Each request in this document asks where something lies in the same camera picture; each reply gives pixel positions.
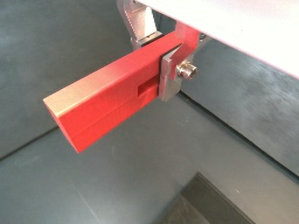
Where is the black curved stand fixture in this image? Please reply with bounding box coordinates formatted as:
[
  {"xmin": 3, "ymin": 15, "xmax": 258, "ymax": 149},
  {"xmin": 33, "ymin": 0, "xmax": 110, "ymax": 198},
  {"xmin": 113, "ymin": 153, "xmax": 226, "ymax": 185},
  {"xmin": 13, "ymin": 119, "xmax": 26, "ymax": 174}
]
[{"xmin": 155, "ymin": 172, "xmax": 257, "ymax": 224}]

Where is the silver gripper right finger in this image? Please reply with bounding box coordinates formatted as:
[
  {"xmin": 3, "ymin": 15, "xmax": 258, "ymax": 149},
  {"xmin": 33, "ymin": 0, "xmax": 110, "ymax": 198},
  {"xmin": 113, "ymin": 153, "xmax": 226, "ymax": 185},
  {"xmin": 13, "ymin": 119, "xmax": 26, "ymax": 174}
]
[{"xmin": 157, "ymin": 32, "xmax": 214, "ymax": 103}]

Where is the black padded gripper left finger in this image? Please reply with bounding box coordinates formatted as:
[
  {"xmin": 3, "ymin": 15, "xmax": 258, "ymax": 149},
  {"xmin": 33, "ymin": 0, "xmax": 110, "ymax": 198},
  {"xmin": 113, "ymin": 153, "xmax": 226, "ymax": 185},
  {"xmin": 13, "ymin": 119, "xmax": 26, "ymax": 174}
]
[{"xmin": 117, "ymin": 0, "xmax": 163, "ymax": 50}]

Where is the red double-square peg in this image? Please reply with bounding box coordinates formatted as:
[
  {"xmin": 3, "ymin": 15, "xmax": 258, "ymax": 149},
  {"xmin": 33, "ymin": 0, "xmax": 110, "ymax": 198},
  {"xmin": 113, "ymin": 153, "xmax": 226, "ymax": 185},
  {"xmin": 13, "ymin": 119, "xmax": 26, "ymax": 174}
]
[{"xmin": 43, "ymin": 23, "xmax": 201, "ymax": 152}]

